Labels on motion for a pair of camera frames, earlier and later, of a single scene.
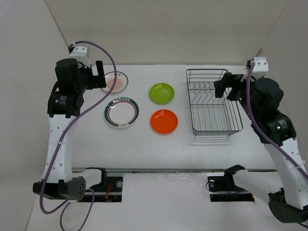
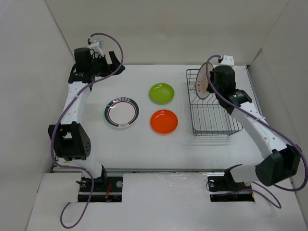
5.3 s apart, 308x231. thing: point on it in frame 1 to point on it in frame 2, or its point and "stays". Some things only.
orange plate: [164, 121] stays
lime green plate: [161, 93] stays
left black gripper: [94, 83] to [109, 69]
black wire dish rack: [211, 115] stays
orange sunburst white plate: [121, 82] to [201, 81]
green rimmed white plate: [121, 112] stays
